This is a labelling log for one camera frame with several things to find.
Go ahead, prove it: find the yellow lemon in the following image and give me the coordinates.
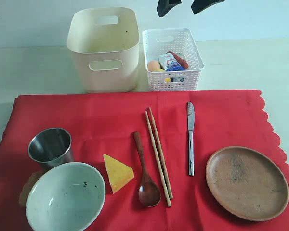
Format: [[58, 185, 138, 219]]
[[154, 69, 171, 83]]

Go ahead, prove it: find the steel cup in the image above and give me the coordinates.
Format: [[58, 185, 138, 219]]
[[28, 128, 75, 171]]

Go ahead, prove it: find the white perforated plastic basket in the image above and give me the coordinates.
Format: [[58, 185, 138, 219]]
[[142, 28, 204, 91]]

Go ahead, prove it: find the silver table knife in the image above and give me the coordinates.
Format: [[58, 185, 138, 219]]
[[187, 101, 195, 176]]

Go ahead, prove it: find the red sausage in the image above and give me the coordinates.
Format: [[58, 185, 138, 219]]
[[167, 51, 189, 70]]

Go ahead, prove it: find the wooden chopstick right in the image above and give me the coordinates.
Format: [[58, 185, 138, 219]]
[[149, 107, 173, 200]]

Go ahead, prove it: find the wooden chopstick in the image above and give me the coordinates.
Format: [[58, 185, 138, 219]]
[[149, 107, 173, 200], [145, 111, 172, 207]]

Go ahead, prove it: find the red tablecloth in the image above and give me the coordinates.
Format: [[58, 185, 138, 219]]
[[0, 90, 289, 231]]

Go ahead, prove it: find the yellow cheese wedge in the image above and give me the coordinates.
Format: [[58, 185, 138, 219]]
[[103, 154, 134, 193]]

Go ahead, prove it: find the bread piece behind bowl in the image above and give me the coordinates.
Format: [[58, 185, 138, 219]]
[[18, 170, 45, 207]]

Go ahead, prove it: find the wooden chopstick left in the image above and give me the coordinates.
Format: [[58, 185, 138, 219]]
[[145, 111, 172, 207]]

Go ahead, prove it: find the brown wooden plate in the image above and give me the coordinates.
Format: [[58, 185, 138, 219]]
[[206, 146, 289, 222]]

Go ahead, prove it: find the white ceramic bowl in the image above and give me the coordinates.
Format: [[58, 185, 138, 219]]
[[26, 162, 106, 231]]

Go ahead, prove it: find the dark wooden spoon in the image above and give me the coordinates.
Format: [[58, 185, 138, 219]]
[[133, 131, 161, 207]]

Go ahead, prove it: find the brown egg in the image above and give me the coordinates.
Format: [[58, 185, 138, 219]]
[[147, 60, 160, 72]]

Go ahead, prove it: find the cream plastic bin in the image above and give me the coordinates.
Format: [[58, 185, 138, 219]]
[[67, 7, 140, 93]]

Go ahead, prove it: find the blue white milk carton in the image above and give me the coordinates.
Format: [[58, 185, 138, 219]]
[[158, 53, 185, 83]]

